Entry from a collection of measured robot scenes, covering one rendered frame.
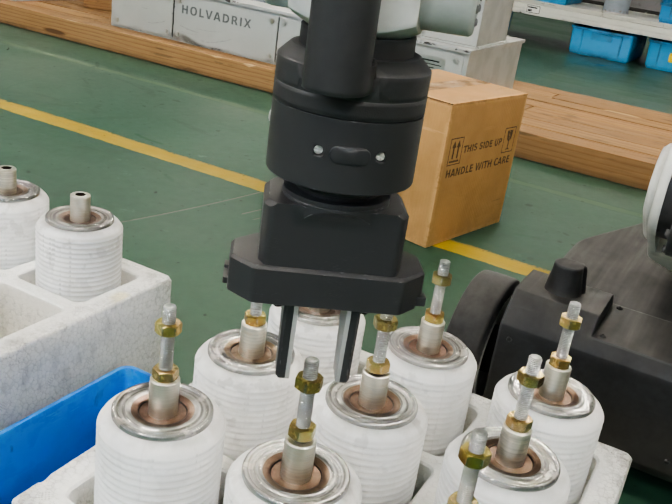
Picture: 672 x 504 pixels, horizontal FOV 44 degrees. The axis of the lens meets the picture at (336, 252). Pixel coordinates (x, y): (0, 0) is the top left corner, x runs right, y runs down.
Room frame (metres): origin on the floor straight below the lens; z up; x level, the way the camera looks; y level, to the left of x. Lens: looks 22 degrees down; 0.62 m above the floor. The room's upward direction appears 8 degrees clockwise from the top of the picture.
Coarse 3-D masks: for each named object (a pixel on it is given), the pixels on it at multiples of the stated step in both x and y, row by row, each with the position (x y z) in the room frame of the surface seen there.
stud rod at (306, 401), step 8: (312, 360) 0.48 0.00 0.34; (304, 368) 0.48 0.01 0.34; (312, 368) 0.48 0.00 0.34; (304, 376) 0.48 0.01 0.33; (312, 376) 0.48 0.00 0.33; (304, 400) 0.48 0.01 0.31; (312, 400) 0.48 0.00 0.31; (304, 408) 0.48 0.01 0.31; (312, 408) 0.48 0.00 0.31; (304, 416) 0.48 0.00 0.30; (296, 424) 0.48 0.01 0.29; (304, 424) 0.48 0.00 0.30
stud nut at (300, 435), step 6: (294, 420) 0.48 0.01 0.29; (294, 426) 0.48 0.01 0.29; (312, 426) 0.48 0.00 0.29; (288, 432) 0.48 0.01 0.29; (294, 432) 0.47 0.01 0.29; (300, 432) 0.47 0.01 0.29; (306, 432) 0.47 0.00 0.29; (312, 432) 0.47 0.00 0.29; (294, 438) 0.47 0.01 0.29; (300, 438) 0.47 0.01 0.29; (306, 438) 0.47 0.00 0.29; (312, 438) 0.47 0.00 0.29
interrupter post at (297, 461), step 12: (288, 444) 0.47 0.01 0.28; (300, 444) 0.47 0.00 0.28; (312, 444) 0.48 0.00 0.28; (288, 456) 0.47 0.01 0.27; (300, 456) 0.47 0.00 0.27; (312, 456) 0.47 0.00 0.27; (288, 468) 0.47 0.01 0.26; (300, 468) 0.47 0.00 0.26; (312, 468) 0.48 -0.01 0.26; (288, 480) 0.47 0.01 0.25; (300, 480) 0.47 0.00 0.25
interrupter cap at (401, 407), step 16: (336, 384) 0.60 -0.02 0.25; (352, 384) 0.60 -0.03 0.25; (400, 384) 0.61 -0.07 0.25; (336, 400) 0.58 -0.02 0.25; (352, 400) 0.59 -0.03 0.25; (400, 400) 0.59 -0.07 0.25; (416, 400) 0.59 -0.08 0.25; (352, 416) 0.56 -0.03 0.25; (368, 416) 0.56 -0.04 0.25; (384, 416) 0.56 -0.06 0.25; (400, 416) 0.57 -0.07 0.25
